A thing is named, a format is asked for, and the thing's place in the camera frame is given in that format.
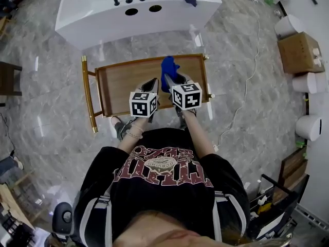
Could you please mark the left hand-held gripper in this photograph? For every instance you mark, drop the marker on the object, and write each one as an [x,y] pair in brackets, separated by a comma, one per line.
[144,103]

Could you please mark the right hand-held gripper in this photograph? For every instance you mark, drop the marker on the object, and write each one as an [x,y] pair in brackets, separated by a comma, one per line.
[186,95]

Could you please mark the blue cloth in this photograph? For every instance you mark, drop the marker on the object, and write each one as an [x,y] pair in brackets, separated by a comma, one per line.
[168,68]

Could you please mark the person's left forearm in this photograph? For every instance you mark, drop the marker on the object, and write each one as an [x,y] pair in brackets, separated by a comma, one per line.
[131,140]

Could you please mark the person's right forearm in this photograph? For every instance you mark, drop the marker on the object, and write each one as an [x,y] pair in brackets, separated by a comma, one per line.
[199,135]

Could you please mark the person's right leg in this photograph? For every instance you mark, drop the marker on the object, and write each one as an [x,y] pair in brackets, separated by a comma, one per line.
[183,121]

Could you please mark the white rectangular bathtub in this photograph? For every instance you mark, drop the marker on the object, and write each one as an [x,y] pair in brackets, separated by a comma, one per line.
[128,22]

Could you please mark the person's black printed t-shirt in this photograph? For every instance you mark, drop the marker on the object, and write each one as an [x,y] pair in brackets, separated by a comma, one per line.
[164,197]

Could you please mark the white round bin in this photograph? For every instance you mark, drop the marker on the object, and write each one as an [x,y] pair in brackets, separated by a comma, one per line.
[289,26]

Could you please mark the closed cardboard box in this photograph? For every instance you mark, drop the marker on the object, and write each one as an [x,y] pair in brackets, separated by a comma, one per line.
[299,53]

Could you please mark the dark wooden side table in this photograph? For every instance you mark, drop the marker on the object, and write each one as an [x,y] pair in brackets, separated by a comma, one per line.
[9,78]

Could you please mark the wooden slat stand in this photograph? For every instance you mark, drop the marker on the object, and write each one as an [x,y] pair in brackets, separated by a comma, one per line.
[291,168]

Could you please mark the person's chin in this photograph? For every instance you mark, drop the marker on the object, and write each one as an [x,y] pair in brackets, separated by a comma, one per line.
[164,230]

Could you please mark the grey round-dial backpack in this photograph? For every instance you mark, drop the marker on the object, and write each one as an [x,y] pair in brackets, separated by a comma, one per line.
[63,217]

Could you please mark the light wooden table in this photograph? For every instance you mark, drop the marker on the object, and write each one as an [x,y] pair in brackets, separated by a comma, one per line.
[14,204]

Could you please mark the black metal frame vanity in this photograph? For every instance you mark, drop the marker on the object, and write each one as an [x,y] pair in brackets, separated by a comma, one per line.
[277,210]

